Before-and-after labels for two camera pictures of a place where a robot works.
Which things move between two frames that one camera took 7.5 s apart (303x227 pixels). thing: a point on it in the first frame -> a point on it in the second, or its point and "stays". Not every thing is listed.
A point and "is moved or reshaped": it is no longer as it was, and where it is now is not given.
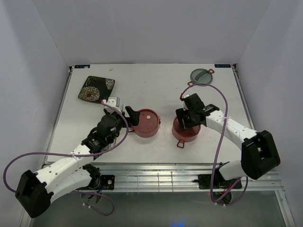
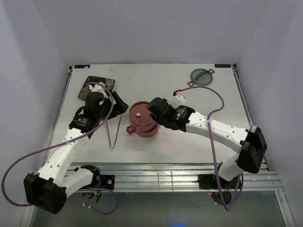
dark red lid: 188,132 is moved or reshaped
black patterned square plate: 95,89 stays
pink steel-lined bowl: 186,135 -> 141,120
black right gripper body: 190,120 -> 163,122
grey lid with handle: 200,75 stays
